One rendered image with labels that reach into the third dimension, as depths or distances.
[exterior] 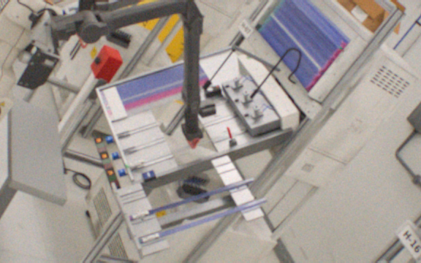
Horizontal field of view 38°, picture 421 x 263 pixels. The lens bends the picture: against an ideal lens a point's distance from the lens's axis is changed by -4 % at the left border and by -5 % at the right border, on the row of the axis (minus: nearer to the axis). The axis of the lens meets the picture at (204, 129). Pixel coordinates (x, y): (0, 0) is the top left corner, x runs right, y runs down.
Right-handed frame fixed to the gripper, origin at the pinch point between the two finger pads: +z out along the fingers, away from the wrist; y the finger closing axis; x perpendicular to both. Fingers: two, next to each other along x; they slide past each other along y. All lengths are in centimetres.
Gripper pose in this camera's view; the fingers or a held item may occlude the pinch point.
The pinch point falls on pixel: (192, 145)
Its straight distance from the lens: 265.0
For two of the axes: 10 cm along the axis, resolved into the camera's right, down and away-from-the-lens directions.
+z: 0.2, 7.6, 6.5
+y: -3.5, -6.1, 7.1
